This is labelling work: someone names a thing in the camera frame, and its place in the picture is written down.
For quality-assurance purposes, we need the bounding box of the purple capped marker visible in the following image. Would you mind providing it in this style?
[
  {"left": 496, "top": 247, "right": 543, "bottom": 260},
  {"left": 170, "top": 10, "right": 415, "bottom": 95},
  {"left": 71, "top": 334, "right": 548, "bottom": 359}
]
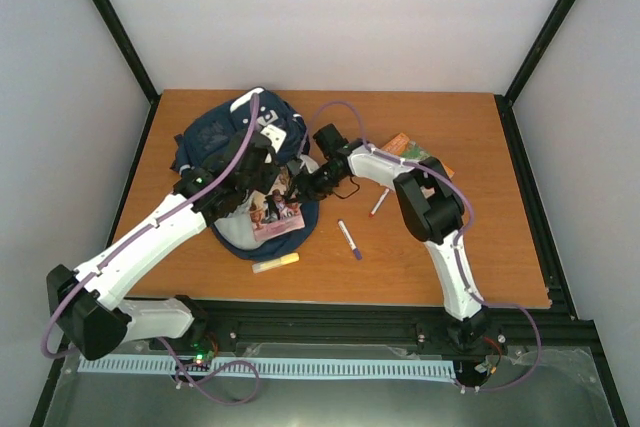
[{"left": 337, "top": 219, "right": 362, "bottom": 260}]

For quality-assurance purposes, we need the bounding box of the purple cable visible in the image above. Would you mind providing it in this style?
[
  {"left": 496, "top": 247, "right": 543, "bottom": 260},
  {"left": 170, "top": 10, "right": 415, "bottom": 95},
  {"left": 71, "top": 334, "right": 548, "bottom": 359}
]
[
  {"left": 39, "top": 92, "right": 261, "bottom": 406},
  {"left": 299, "top": 100, "right": 543, "bottom": 394}
]

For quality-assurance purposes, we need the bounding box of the red capped marker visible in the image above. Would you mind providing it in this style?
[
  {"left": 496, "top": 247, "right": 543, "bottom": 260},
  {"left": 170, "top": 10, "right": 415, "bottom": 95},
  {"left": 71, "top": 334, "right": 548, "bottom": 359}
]
[{"left": 369, "top": 188, "right": 390, "bottom": 217}]

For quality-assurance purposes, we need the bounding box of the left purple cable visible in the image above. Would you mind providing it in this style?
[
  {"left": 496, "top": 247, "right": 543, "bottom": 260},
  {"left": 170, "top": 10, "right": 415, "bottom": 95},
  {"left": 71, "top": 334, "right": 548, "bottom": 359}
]
[{"left": 39, "top": 92, "right": 261, "bottom": 406}]

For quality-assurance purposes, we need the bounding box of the orange green paperback book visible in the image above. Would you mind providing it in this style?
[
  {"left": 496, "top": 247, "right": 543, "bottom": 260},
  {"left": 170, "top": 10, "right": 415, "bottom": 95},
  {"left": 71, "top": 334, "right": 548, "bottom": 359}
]
[{"left": 382, "top": 133, "right": 431, "bottom": 161}]

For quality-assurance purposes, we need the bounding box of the black frame post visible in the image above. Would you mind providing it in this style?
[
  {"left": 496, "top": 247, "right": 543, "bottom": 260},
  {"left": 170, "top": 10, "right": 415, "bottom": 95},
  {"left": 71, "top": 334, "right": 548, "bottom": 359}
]
[
  {"left": 502, "top": 0, "right": 609, "bottom": 103},
  {"left": 91, "top": 0, "right": 160, "bottom": 105}
]

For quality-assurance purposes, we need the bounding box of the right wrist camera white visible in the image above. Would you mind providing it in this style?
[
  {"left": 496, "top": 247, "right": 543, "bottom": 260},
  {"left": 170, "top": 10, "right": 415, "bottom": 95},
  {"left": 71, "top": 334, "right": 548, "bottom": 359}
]
[{"left": 286, "top": 154, "right": 319, "bottom": 179}]

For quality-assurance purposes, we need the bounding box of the left black frame post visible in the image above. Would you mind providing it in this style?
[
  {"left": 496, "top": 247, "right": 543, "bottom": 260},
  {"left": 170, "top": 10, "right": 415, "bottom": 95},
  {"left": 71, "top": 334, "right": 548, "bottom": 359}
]
[{"left": 91, "top": 0, "right": 160, "bottom": 105}]

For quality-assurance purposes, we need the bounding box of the pink paperback book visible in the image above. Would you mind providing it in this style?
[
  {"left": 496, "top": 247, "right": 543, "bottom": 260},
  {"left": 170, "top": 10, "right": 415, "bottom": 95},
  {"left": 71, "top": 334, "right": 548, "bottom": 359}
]
[{"left": 248, "top": 167, "right": 305, "bottom": 242}]

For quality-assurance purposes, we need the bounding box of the light blue cable duct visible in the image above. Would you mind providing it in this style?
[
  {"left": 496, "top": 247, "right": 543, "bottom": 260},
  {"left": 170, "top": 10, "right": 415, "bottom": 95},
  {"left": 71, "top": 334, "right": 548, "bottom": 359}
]
[{"left": 77, "top": 354, "right": 456, "bottom": 383}]

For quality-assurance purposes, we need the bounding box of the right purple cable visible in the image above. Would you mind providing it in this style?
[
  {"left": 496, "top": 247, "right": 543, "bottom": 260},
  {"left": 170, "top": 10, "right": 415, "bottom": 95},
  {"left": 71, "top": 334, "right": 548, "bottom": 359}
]
[{"left": 299, "top": 100, "right": 543, "bottom": 394}]

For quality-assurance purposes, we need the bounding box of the right black frame post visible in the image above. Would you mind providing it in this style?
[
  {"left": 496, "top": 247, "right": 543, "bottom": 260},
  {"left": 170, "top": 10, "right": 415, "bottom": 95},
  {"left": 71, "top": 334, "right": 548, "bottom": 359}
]
[{"left": 502, "top": 0, "right": 609, "bottom": 103}]

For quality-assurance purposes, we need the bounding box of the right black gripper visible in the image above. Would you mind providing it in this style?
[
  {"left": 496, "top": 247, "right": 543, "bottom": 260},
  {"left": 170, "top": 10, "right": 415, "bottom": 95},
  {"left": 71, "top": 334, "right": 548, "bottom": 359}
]
[{"left": 286, "top": 163, "right": 346, "bottom": 205}]

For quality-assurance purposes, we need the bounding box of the navy blue backpack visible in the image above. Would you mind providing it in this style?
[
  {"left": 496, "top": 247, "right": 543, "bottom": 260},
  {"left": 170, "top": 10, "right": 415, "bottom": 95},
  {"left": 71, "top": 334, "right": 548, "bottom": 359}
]
[{"left": 171, "top": 87, "right": 319, "bottom": 262}]

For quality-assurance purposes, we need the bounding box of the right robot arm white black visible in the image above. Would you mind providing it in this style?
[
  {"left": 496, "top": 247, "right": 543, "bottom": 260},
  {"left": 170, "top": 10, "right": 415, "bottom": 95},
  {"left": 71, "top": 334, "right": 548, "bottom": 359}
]
[{"left": 286, "top": 124, "right": 489, "bottom": 352}]

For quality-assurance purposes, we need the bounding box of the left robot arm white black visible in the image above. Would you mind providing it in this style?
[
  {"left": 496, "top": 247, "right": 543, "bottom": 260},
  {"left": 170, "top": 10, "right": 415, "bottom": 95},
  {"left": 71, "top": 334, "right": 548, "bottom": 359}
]
[{"left": 47, "top": 126, "right": 286, "bottom": 360}]

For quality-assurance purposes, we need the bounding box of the yellow highlighter pen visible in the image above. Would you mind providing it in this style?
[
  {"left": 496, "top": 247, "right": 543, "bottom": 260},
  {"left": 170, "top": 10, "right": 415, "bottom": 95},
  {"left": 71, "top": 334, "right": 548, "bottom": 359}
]
[{"left": 252, "top": 253, "right": 300, "bottom": 274}]

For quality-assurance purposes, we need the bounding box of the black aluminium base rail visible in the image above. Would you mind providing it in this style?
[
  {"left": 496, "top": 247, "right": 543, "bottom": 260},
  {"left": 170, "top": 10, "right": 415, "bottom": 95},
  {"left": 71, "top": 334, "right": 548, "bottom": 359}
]
[{"left": 64, "top": 296, "right": 601, "bottom": 363}]

